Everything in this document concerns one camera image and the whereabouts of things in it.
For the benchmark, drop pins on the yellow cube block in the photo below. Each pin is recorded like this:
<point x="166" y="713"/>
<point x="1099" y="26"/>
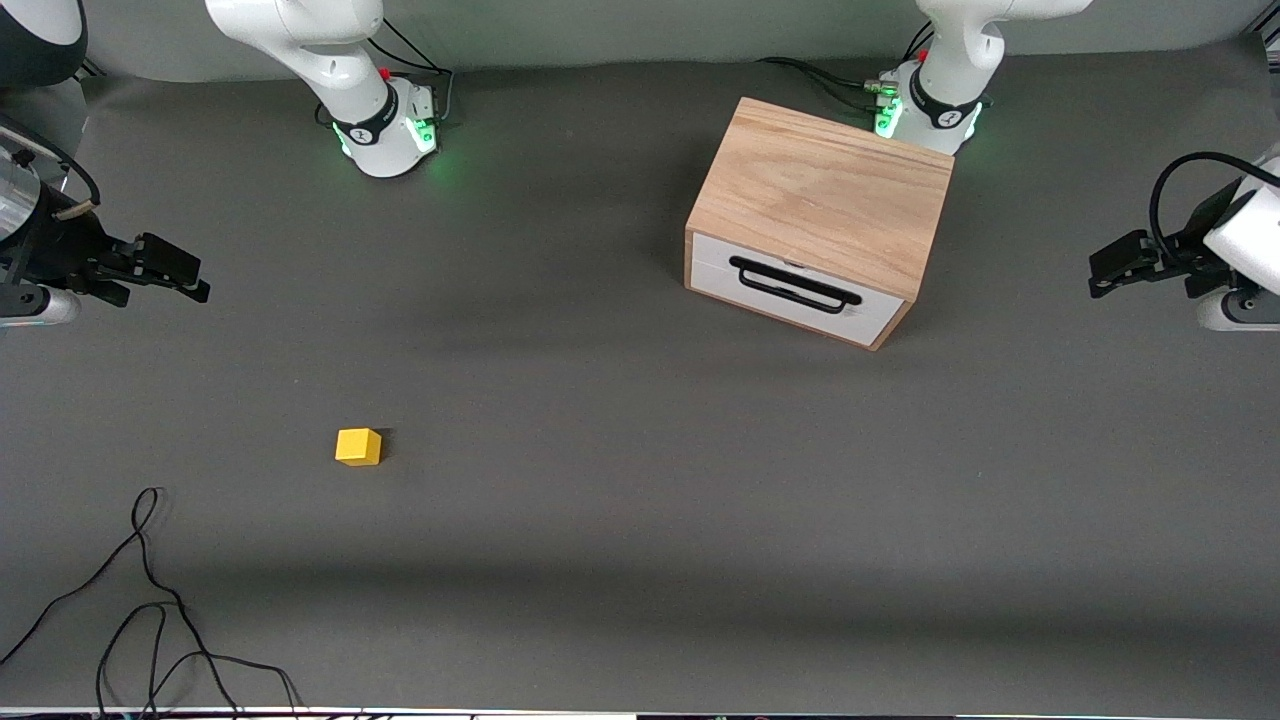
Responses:
<point x="358" y="447"/>

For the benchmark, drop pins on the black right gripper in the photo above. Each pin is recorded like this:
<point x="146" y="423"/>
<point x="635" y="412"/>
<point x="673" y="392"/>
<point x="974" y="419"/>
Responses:
<point x="52" y="243"/>

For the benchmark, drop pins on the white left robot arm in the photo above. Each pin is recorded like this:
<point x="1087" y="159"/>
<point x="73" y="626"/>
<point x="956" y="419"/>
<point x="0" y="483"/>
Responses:
<point x="950" y="60"/>

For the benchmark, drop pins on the aluminium frame rail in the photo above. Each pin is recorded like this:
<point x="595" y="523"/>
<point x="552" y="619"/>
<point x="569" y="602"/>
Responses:
<point x="88" y="68"/>
<point x="1270" y="38"/>

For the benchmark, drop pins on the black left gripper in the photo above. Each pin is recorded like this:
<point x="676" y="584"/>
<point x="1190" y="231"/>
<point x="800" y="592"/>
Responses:
<point x="1186" y="252"/>

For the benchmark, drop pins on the wooden drawer cabinet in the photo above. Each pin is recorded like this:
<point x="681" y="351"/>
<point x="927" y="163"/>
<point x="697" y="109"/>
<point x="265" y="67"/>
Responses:
<point x="825" y="190"/>

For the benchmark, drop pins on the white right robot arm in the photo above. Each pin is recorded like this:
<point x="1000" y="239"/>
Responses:
<point x="340" y="70"/>

